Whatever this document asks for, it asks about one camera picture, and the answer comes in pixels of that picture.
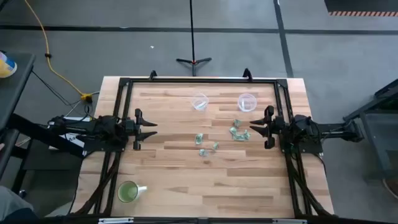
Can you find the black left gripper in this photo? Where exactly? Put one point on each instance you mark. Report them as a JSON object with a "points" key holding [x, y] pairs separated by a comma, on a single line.
{"points": [[138, 130]]}

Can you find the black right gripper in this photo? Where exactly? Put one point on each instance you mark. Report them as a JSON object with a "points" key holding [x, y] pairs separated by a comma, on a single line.
{"points": [[270, 127]]}

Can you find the green white sweetener packet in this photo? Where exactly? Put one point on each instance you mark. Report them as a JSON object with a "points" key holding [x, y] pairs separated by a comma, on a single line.
{"points": [[238, 137], [247, 135], [237, 123], [199, 139], [233, 130], [215, 145]]}

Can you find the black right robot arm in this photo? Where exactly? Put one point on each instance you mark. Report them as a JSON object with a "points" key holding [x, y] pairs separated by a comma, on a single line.
{"points": [[303, 126]]}

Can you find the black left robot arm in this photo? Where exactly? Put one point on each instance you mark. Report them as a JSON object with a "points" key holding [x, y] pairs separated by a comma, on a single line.
{"points": [[105, 127]]}

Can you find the clear plastic round container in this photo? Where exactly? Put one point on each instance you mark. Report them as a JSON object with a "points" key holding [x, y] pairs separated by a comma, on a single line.
{"points": [[199, 101], [247, 102]]}

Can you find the crumpled grey cloth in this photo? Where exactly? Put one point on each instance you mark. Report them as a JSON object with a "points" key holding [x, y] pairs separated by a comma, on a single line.
{"points": [[203, 152]]}

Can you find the black tripod stand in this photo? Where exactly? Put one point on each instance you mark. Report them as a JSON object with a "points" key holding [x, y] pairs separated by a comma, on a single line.
{"points": [[192, 31]]}

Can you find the black metal cart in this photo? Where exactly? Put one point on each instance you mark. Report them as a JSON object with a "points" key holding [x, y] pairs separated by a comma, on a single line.
{"points": [[373, 124]]}

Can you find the black side table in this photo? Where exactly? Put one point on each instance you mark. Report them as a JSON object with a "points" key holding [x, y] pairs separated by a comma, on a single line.
{"points": [[15, 84]]}

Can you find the yellow blue plastic object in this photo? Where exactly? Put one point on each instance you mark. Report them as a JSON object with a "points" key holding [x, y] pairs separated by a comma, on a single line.
{"points": [[6, 67]]}

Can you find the person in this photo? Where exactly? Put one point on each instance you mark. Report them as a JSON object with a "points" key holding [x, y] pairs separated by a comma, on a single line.
{"points": [[12, 205]]}

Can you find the black orange striped mat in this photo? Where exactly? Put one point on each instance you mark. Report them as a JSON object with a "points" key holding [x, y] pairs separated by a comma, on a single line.
{"points": [[360, 6]]}

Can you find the black frame clamp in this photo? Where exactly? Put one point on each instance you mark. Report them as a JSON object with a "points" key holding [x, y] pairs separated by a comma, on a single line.
{"points": [[247, 74], [153, 74]]}

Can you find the black aluminium table frame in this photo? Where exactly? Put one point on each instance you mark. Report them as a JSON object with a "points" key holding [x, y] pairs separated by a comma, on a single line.
{"points": [[202, 80]]}

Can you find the silver metal bracket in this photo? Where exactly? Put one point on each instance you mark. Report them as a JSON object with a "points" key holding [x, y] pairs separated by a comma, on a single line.
{"points": [[289, 221], [115, 220]]}

